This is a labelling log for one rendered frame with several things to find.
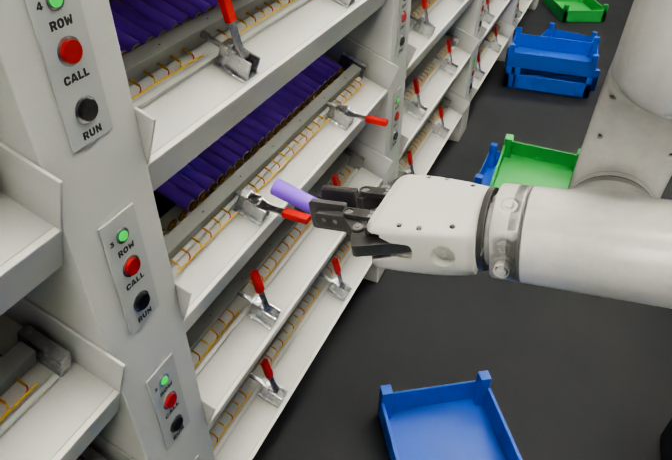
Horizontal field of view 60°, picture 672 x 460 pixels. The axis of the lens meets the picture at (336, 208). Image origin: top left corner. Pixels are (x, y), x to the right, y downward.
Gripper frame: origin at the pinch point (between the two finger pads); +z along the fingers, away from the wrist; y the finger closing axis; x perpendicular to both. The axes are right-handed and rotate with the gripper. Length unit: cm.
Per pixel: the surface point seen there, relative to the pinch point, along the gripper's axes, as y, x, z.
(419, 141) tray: 95, -43, 27
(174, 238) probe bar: -4.9, -3.6, 18.4
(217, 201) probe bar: 3.1, -3.7, 18.2
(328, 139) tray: 27.8, -7.8, 16.0
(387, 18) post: 49, 4, 13
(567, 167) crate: 100, -51, -12
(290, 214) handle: 6.3, -6.6, 10.3
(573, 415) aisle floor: 33, -64, -22
